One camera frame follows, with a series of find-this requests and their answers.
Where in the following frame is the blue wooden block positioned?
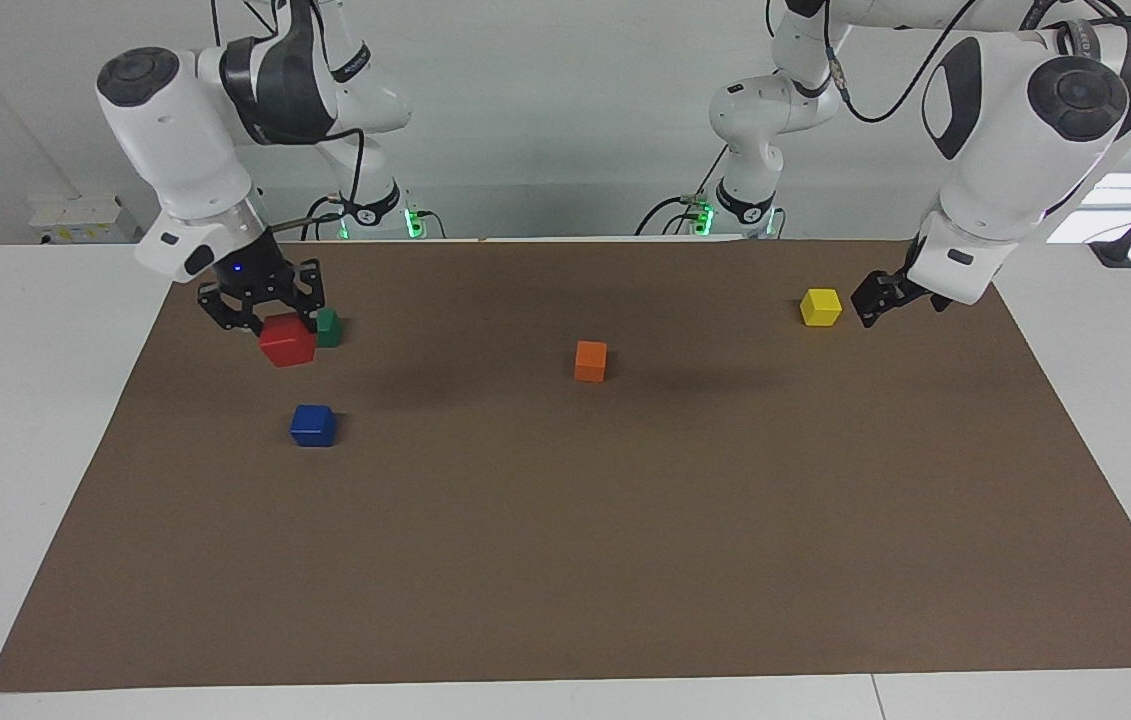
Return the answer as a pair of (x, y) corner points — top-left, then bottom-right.
(289, 404), (338, 448)

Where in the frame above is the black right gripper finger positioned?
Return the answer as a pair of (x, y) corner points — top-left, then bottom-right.
(287, 258), (328, 321)
(198, 283), (263, 336)

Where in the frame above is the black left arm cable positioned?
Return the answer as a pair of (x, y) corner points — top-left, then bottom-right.
(825, 0), (988, 126)

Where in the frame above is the brown paper mat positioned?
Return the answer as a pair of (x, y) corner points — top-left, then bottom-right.
(0, 238), (1131, 693)

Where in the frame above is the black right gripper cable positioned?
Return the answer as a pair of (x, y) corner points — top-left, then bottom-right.
(260, 125), (368, 241)

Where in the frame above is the white wall socket box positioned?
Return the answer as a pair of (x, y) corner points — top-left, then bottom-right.
(28, 195), (151, 244)

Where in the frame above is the yellow wooden block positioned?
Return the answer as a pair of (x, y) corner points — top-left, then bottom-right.
(799, 288), (843, 328)

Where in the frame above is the black left base cable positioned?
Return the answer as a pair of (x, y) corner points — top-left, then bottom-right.
(635, 150), (731, 237)

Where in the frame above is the red wooden block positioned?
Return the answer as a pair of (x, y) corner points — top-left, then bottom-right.
(259, 313), (317, 368)

